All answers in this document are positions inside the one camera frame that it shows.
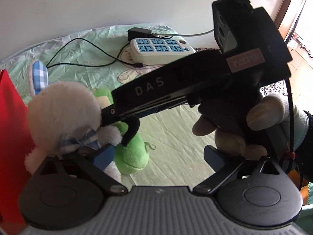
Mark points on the white power strip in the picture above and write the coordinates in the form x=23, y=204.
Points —
x=156, y=57

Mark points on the red cardboard box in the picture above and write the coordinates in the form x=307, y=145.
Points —
x=12, y=127

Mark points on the brown wooden furniture piece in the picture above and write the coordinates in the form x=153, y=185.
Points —
x=304, y=193

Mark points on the green frog plush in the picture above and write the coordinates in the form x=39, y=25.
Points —
x=132, y=151

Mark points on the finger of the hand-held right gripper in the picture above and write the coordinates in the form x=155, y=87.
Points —
x=132, y=129
x=108, y=114

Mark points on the large white bunny plush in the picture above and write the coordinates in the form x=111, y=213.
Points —
x=63, y=107

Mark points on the black power adapter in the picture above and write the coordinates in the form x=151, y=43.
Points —
x=139, y=33

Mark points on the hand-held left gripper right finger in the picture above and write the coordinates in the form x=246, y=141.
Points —
x=213, y=154

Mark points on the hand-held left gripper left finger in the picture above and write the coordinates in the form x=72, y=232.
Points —
x=105, y=158

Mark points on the person's right hand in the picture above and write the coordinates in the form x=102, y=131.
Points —
x=266, y=110

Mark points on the wooden door frame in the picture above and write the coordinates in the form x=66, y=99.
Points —
x=288, y=9

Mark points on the person's right forearm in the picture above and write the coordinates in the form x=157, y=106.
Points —
x=308, y=129

